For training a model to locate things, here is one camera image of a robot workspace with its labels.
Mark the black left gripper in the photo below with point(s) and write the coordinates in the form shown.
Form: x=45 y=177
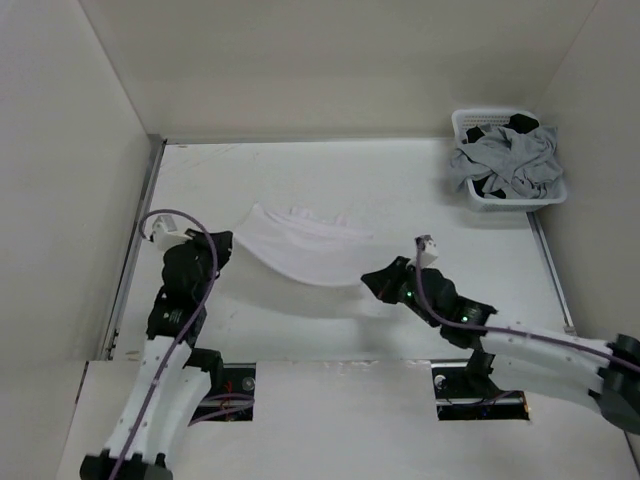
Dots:
x=223 y=243

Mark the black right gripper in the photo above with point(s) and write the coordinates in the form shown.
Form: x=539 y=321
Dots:
x=383 y=282

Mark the white tank top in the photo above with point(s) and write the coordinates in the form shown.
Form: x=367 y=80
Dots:
x=307 y=249

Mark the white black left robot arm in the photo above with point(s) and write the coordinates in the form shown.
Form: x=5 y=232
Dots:
x=174 y=374

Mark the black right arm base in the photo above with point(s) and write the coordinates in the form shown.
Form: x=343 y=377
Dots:
x=463 y=391

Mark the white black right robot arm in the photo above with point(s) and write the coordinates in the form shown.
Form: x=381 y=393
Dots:
x=602 y=376

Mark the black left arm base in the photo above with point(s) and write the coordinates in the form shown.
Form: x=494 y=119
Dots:
x=231 y=399

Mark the grey tank top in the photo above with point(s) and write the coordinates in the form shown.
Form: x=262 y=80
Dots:
x=524 y=165

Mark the white plastic laundry basket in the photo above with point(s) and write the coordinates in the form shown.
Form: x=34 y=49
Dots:
x=464 y=119

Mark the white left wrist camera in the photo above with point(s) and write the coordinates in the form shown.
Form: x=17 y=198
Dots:
x=164 y=233

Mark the metal table edge rail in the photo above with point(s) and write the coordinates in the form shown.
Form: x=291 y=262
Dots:
x=117 y=306

